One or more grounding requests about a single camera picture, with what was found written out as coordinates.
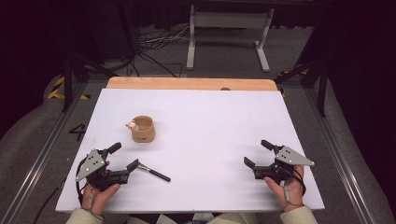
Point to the white table board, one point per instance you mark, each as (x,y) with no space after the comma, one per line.
(202,124)

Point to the aluminium floor rail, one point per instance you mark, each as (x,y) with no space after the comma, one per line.
(40,158)
(336,155)

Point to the person's right hand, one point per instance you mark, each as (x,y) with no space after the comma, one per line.
(291,189)

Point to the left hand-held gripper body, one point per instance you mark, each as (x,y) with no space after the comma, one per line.
(93,163)

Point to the yellow black floor tape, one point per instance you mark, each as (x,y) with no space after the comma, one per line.
(56,90)

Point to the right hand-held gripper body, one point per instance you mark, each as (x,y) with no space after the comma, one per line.
(291,156)

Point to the beige cup with bear figure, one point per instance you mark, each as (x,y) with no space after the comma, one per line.
(144,132)

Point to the person's left hand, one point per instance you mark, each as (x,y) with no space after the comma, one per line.
(99,197)

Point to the white metal stand frame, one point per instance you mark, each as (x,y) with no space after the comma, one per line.
(229,20)

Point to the black cross tape mark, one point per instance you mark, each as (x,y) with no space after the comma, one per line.
(79,130)

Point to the black makeup brush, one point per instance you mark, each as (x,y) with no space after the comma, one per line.
(155,173)

